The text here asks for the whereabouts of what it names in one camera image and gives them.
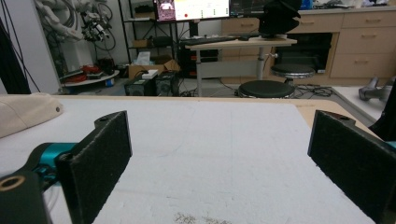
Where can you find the light wooden standing desk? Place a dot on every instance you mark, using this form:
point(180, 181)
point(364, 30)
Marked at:
point(230, 67)

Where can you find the grey metal object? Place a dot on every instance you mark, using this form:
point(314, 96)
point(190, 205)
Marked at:
point(370, 92)

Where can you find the light wooden drawer cabinet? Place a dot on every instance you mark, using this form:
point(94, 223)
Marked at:
point(364, 46)

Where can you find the beige cloth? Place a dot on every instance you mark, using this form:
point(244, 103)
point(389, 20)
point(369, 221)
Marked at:
point(25, 112)

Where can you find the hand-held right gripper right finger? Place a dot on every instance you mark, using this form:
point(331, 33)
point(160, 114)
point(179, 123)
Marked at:
point(348, 155)

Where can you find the white table mat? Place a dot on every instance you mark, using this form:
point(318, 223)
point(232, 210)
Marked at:
point(218, 149)

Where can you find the black metal shelf rack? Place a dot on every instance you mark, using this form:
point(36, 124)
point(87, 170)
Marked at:
point(130, 31)

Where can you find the dark computer monitor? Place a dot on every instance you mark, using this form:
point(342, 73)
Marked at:
point(246, 7)

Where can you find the black keyboard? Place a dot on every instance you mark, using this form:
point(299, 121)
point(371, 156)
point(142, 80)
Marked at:
point(207, 40)

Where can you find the black computer case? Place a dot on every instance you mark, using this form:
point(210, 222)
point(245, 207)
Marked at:
point(167, 83)
point(140, 87)

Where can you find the bright computer monitor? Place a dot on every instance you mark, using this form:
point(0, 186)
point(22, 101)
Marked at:
point(199, 9)

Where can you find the black bulky device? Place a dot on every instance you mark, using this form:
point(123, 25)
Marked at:
point(278, 17)

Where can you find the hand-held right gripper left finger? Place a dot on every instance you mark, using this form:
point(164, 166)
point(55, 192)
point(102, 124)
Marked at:
point(96, 161)

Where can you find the black round stool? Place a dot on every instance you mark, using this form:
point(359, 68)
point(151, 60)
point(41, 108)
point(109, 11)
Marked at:
point(292, 71)
point(266, 88)

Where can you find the white round platform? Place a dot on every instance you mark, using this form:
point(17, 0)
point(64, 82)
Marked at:
point(90, 80)

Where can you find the brown cardboard box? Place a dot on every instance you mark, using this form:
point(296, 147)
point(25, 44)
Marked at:
point(137, 70)

